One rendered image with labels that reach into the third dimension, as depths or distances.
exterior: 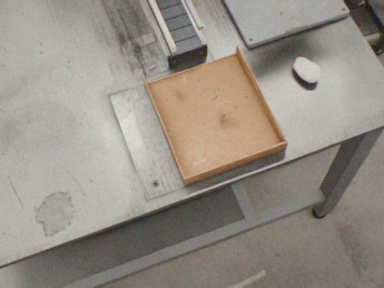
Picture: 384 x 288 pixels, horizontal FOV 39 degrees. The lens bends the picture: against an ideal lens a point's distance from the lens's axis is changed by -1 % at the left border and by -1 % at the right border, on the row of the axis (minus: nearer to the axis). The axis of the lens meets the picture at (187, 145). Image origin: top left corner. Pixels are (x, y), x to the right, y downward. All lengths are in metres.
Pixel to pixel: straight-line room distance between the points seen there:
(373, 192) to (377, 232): 0.17
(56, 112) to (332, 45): 0.74
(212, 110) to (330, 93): 0.30
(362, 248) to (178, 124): 1.06
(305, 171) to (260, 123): 0.90
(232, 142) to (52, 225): 0.47
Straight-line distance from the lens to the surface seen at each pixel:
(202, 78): 1.42
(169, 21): 1.47
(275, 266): 2.10
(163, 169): 1.31
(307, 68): 1.43
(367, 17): 2.39
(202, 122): 1.35
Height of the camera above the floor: 2.03
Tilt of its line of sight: 64 degrees down
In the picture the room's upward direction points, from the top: 4 degrees counter-clockwise
